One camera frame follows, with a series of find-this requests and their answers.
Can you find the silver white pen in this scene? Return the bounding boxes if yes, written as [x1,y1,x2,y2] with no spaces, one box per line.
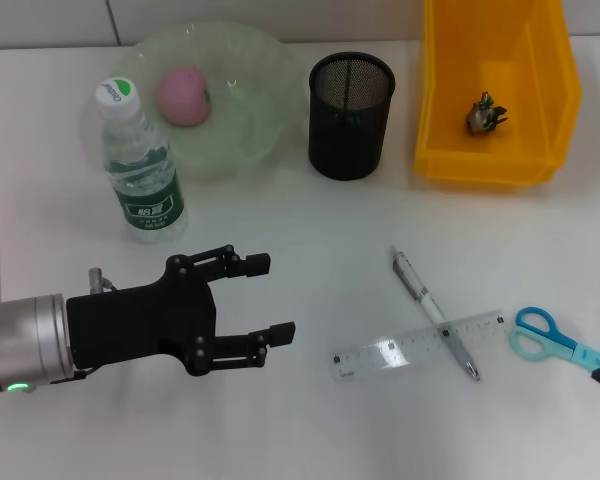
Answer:
[390,244,482,383]

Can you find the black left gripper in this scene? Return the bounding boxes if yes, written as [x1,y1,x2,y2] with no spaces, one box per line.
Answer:
[65,243,298,378]

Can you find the blue scissors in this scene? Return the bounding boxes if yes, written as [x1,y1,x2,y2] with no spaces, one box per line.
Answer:
[508,305,600,375]

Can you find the black mesh pen holder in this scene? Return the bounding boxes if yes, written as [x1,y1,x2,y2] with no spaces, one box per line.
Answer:
[308,52,397,182]

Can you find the green glass fruit plate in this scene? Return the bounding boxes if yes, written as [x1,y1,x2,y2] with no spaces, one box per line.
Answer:
[82,19,309,184]

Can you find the clear green-label water bottle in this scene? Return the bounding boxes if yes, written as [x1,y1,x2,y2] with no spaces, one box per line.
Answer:
[94,76,189,246]

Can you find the pink peach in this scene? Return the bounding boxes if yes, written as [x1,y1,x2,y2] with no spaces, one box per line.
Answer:
[154,66,213,128]

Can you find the transparent plastic ruler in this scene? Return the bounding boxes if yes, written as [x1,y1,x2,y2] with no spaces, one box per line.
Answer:
[329,308,507,384]

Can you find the yellow plastic bin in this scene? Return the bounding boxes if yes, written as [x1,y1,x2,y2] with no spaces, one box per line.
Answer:
[413,0,583,188]

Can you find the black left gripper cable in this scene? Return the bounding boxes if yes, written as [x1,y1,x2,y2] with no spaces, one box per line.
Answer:
[48,366,97,387]

